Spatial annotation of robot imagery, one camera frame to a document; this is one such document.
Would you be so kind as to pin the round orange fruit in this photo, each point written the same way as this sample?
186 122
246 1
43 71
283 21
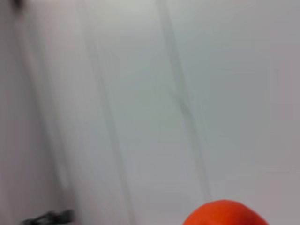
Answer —
226 214

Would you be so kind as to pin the blurry black object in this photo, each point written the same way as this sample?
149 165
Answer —
50 217

